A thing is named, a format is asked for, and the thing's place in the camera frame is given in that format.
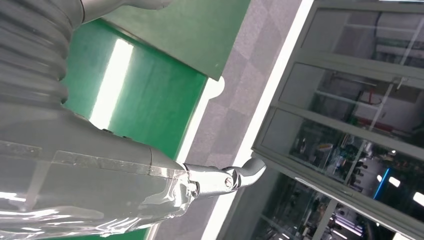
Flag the green conveyor belt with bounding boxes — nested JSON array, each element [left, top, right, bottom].
[[61, 18, 209, 240]]

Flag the white floor ledge strip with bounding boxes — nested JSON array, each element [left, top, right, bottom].
[[200, 0, 315, 240]]

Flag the grey framed glass partition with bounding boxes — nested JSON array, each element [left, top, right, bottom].
[[216, 0, 424, 240]]

